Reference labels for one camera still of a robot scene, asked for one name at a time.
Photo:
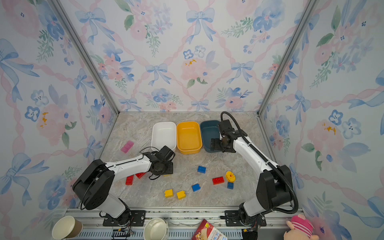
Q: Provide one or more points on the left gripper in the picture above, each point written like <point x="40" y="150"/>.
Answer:
<point x="170" y="170"/>

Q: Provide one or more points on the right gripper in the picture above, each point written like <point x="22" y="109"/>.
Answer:
<point x="216" y="147"/>

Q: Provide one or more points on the dark teal plastic container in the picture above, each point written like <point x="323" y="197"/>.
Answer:
<point x="209" y="131"/>

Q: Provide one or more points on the long red lego brick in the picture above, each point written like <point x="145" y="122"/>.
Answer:
<point x="140" y="175"/>

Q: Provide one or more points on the yellow plastic container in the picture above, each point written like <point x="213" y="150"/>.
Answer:
<point x="189" y="139"/>

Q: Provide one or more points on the white plastic container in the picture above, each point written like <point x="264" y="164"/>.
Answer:
<point x="164" y="134"/>

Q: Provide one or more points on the yellow duck lego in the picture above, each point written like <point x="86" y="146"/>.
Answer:
<point x="230" y="176"/>

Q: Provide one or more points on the small red lego brick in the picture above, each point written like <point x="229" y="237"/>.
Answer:
<point x="129" y="180"/>

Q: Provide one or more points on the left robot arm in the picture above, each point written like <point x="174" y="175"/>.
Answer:
<point x="94" y="184"/>

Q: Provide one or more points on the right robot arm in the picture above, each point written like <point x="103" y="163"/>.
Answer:
<point x="274" y="190"/>

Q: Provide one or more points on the yellow lego brick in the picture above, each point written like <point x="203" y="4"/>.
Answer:
<point x="181" y="195"/>
<point x="169" y="193"/>

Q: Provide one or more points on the pink lego brick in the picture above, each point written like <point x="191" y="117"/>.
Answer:
<point x="127" y="146"/>

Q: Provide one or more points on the small blue lego brick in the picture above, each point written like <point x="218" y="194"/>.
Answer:
<point x="230" y="185"/>

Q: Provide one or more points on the white paper bowl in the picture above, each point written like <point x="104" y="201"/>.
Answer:
<point x="156" y="229"/>

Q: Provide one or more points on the red snack box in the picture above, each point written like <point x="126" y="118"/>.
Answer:
<point x="206" y="231"/>

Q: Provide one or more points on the brown paper cup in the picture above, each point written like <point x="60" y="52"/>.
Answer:
<point x="67" y="227"/>

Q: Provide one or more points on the pink plush toy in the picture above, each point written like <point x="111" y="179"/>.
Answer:
<point x="300" y="229"/>

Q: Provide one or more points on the aluminium rail frame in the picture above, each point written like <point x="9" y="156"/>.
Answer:
<point x="182" y="222"/>

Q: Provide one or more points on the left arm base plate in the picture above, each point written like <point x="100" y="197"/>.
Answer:
<point x="135" y="218"/>

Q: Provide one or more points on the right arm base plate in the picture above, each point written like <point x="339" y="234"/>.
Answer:
<point x="241" y="219"/>

